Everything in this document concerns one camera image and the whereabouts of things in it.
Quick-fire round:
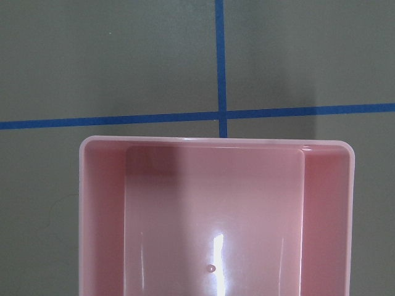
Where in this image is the pink plastic bin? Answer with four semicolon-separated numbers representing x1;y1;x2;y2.
78;136;355;295

